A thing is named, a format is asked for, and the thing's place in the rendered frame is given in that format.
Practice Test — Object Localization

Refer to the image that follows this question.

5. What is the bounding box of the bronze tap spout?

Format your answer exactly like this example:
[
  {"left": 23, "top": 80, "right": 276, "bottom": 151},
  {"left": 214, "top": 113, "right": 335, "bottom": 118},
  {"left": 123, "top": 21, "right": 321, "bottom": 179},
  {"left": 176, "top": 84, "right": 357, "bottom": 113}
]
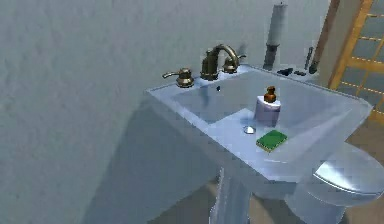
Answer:
[{"left": 200, "top": 44, "right": 240, "bottom": 82}]

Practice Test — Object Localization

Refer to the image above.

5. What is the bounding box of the lilac soap bottle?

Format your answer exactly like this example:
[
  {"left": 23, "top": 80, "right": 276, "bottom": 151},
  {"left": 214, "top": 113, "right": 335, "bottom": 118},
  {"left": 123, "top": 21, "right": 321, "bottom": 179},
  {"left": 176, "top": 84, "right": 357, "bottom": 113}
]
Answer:
[{"left": 253, "top": 85, "right": 282, "bottom": 128}]

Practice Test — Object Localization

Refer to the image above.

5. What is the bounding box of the green sponge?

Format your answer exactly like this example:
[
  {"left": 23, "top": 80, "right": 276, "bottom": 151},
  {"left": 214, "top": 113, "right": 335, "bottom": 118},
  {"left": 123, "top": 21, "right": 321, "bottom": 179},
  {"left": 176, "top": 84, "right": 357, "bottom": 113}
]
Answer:
[{"left": 255, "top": 129, "right": 288, "bottom": 154}]

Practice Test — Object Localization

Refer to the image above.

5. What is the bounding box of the white toilet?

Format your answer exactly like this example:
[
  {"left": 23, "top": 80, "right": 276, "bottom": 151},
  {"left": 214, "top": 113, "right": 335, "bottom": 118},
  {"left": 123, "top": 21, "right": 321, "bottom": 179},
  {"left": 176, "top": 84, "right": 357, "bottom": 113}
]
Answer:
[{"left": 284, "top": 141, "right": 384, "bottom": 224}]

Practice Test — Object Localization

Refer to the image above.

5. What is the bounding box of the wooden framed glass door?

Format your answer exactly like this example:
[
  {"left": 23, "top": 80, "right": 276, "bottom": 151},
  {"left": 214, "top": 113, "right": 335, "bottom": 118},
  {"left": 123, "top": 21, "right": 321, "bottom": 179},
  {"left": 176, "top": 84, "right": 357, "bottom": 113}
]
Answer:
[{"left": 328, "top": 0, "right": 384, "bottom": 125}]

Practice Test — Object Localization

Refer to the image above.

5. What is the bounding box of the bronze tap handle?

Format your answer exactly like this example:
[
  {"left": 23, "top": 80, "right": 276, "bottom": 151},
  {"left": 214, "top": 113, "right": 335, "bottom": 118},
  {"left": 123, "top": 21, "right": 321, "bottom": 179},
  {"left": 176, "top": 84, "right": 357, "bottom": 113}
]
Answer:
[
  {"left": 162, "top": 67, "right": 195, "bottom": 89},
  {"left": 222, "top": 54, "right": 247, "bottom": 74}
]

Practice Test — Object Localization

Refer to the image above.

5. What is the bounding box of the white pedestal sink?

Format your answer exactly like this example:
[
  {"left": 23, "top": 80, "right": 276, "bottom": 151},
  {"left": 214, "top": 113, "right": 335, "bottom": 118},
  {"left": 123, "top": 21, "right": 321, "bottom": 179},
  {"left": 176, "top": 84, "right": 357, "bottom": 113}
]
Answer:
[{"left": 145, "top": 63, "right": 374, "bottom": 224}]

